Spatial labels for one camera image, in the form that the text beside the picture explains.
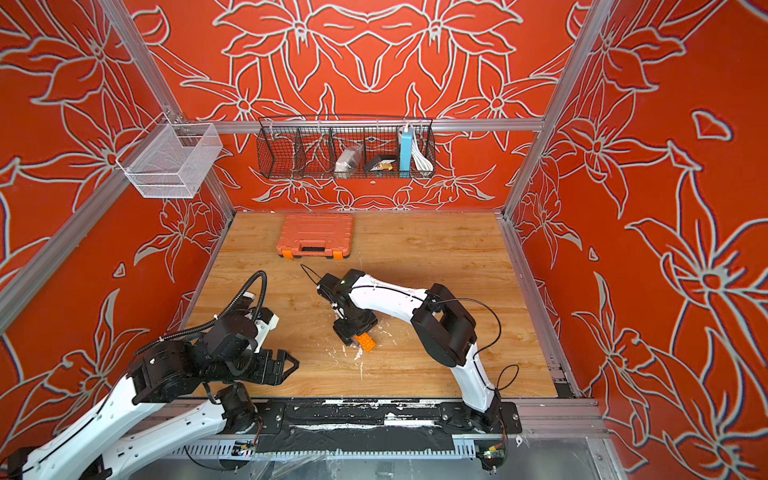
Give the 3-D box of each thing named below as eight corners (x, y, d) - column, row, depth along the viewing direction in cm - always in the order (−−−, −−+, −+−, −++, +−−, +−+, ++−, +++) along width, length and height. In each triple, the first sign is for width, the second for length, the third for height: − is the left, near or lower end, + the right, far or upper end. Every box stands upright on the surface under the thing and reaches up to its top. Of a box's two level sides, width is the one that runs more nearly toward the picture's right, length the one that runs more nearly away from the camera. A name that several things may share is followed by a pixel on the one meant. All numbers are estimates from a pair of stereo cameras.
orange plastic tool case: (279, 259, 107) (274, 250, 102) (289, 222, 119) (286, 212, 114) (350, 259, 106) (348, 250, 102) (353, 222, 119) (352, 212, 114)
